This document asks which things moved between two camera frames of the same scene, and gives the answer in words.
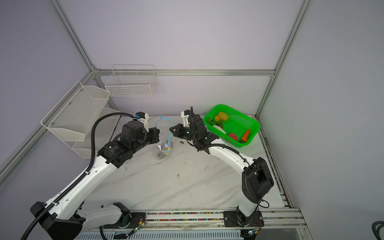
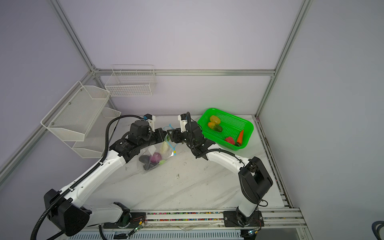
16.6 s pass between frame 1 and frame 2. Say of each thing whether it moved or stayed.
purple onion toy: moved
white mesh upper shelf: stayed
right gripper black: moved
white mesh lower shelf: stayed
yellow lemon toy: moved
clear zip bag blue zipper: moved
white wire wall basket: stayed
